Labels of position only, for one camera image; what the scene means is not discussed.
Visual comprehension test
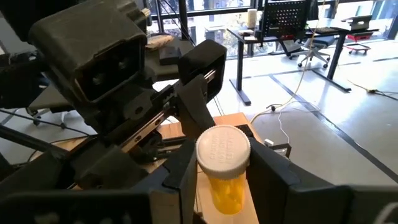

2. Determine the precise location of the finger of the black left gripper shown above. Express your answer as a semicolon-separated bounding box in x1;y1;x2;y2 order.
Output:
175;73;218;141
70;144;150;189

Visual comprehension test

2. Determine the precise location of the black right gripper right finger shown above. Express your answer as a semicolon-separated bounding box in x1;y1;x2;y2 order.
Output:
248;137;398;224

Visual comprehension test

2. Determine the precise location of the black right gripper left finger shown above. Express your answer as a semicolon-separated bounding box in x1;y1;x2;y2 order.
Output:
0;139;199;224

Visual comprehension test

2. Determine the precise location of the amber pill bottle white cap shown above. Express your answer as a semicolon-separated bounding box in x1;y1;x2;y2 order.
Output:
195;124;252;216

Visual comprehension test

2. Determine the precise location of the black rectangular box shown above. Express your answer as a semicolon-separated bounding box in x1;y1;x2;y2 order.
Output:
159;46;183;67

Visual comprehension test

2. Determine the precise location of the black standing desk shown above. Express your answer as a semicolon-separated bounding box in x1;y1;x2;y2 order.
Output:
226;27;312;106
306;17;381;93

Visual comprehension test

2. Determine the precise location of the beige cloth bundle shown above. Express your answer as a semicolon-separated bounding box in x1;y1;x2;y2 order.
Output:
145;33;175;51

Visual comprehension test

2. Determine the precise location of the white paper roll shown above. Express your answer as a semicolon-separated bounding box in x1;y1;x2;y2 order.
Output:
246;8;258;30

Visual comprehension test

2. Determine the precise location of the black perforated panel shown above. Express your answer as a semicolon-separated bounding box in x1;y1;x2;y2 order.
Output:
260;0;309;40

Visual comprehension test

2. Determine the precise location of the office chair blue seat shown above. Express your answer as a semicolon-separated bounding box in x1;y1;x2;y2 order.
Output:
278;34;333;70

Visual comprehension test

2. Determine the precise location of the red low cart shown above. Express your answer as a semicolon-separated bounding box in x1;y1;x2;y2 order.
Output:
343;32;374;55

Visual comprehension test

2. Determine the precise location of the grey laptop stand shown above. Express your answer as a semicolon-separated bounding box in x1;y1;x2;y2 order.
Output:
341;14;373;31

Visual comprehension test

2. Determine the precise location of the white floor cable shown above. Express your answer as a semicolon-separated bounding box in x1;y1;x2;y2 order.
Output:
277;101;322;144

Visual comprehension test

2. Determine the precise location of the white cable with plug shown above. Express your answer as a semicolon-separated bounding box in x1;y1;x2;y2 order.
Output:
250;0;327;124

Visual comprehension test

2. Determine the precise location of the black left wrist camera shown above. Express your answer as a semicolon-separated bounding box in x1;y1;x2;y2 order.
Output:
27;0;149;105

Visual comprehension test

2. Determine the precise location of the thin floor cable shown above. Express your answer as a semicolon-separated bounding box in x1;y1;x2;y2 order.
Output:
346;79;398;102

